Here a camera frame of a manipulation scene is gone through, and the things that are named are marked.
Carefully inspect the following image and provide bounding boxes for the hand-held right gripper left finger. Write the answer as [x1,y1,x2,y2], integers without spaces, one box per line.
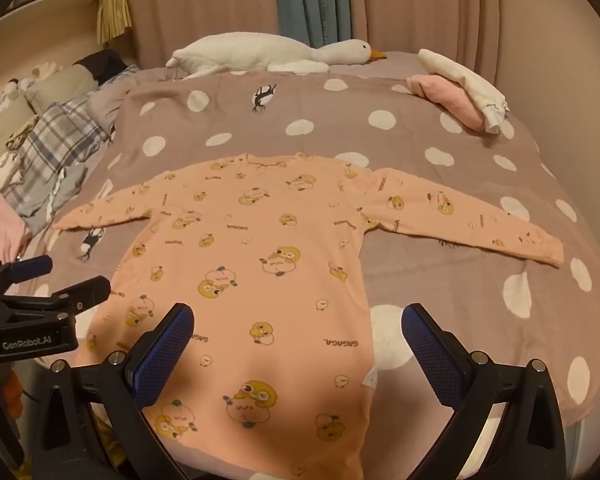
[30,302,196,480]

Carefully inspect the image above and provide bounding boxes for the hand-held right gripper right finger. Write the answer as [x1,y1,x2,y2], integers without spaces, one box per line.
[401,302,568,480]

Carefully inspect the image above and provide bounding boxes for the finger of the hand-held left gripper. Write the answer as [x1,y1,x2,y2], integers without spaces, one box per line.
[0,255,54,297]
[0,275,112,323]

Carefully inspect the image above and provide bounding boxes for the pink cartoon print top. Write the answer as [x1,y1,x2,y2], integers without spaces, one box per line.
[52,155,566,480]

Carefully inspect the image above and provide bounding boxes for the person's left hand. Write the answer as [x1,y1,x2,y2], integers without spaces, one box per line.
[0,367,25,423]

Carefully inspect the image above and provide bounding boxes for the light pink crumpled cloth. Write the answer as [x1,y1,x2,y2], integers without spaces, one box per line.
[0,195,32,262]

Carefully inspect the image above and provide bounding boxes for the plaid cloth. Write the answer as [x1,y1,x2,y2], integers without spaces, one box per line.
[5,95,118,221]

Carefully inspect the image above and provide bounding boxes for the cream pillow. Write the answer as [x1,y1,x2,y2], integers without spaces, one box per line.
[0,107,38,162]

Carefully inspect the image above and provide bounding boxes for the small white plush toys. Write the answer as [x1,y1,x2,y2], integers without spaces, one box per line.
[0,61,63,111]

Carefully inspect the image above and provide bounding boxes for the grey pillow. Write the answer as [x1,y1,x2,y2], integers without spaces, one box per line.
[25,65,98,111]

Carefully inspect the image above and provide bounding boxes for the dark cloth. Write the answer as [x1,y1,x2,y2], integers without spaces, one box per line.
[72,50,137,86]

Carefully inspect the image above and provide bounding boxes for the pink folded cloth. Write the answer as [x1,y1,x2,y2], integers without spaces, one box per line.
[406,74,486,131]

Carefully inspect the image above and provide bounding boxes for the polka dot blanket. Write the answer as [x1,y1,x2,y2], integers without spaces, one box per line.
[10,57,600,480]

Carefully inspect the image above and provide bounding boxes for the yellow tassel bundle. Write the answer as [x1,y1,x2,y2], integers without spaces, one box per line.
[96,0,132,36]

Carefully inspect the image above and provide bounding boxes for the white folded cloth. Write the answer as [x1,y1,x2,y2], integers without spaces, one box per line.
[418,49,510,135]

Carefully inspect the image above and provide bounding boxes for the white goose plush toy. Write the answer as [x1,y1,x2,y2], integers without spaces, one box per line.
[166,32,387,80]

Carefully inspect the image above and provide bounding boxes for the pink curtain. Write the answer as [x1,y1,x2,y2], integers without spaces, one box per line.
[130,0,531,61]

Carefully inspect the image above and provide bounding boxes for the teal curtain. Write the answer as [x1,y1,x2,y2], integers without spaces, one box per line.
[274,0,353,48]

